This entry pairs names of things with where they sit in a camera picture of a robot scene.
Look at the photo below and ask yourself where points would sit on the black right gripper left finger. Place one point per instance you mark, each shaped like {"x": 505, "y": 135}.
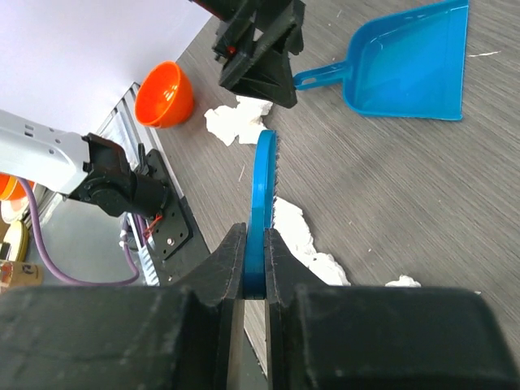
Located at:
{"x": 184, "y": 336}

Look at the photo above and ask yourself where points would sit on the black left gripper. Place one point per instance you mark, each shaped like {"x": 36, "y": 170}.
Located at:
{"x": 246, "y": 70}

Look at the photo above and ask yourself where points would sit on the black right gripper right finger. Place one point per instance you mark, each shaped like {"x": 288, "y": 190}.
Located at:
{"x": 332, "y": 337}

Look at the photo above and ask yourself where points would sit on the blue hand brush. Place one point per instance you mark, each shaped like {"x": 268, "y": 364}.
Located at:
{"x": 261, "y": 214}

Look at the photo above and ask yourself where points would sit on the blue plastic dustpan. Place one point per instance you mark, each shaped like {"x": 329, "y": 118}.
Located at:
{"x": 409, "y": 64}

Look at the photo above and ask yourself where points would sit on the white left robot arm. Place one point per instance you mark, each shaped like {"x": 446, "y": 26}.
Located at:
{"x": 89, "y": 168}

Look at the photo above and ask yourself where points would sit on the crumpled white paper scrap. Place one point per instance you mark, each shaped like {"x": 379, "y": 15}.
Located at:
{"x": 404, "y": 281}
{"x": 328, "y": 270}
{"x": 243, "y": 122}
{"x": 289, "y": 221}

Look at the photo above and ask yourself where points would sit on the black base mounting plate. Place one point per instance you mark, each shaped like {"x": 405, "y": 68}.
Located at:
{"x": 173, "y": 238}

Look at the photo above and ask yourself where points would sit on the orange plastic bowl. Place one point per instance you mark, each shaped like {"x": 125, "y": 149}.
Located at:
{"x": 165, "y": 98}

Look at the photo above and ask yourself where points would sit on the aluminium frame rail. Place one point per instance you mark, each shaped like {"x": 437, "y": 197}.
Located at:
{"x": 82, "y": 240}

